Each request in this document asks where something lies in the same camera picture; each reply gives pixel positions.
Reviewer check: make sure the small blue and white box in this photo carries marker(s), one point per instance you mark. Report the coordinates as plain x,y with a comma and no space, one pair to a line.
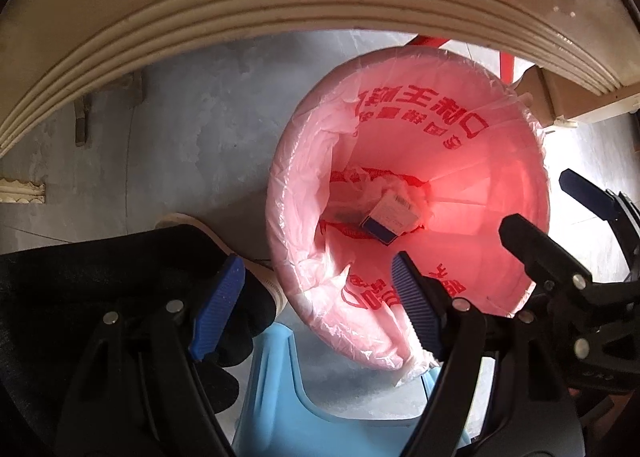
391,214

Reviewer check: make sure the red metal frame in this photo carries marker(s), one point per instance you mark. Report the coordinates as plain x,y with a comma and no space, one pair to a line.
507,68

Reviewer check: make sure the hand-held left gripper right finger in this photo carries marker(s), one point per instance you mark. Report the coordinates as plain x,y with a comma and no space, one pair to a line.
415,309

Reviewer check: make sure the bin with pink plastic liner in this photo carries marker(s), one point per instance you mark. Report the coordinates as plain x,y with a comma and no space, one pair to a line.
450,152

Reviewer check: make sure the person's black trouser leg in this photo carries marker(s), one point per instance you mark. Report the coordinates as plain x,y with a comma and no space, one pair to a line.
50,287

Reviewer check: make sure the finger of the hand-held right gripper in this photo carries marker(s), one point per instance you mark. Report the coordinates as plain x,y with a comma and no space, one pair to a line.
585,189
535,247

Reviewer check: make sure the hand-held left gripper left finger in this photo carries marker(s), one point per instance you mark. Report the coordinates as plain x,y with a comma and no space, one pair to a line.
217,309

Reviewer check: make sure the cream ornate moulding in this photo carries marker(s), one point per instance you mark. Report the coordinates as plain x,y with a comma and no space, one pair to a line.
20,189

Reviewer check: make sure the light blue plastic stool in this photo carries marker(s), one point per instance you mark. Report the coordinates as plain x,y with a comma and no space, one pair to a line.
280,387

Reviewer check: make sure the grey furniture leg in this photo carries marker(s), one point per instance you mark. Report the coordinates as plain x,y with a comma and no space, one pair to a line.
81,124

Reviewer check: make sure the cardboard box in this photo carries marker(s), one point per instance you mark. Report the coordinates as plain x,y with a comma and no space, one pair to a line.
535,92

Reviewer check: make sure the crumpled white plastic wrapper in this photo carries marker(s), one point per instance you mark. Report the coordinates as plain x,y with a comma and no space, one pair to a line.
367,189

